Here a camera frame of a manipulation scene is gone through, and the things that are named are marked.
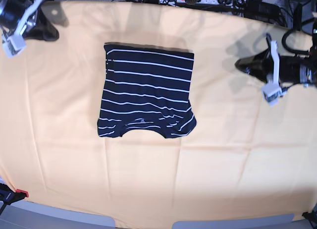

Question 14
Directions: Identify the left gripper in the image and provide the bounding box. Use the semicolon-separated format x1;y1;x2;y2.
235;33;310;85

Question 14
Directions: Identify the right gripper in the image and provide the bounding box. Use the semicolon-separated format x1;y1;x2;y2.
0;0;59;42

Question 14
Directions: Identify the navy white striped T-shirt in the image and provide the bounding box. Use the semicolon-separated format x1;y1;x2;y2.
97;43;197;139

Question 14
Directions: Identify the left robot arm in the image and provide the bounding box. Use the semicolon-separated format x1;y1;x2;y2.
235;12;317;90

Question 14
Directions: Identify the black power adapter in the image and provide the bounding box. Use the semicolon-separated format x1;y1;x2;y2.
244;0;280;18

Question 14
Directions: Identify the yellow tablecloth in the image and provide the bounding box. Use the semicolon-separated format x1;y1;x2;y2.
0;1;317;229

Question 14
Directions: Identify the black clamp right corner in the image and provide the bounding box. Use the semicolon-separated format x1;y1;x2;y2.
302;210;317;229

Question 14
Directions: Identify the red black clamp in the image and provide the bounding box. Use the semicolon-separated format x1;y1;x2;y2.
0;183;29;205

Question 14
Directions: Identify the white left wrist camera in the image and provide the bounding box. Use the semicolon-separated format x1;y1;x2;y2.
262;82;283;107

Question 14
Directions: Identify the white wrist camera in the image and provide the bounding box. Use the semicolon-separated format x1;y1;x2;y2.
2;35;26;58
262;82;283;107

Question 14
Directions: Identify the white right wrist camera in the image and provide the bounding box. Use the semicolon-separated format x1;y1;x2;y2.
2;35;26;58

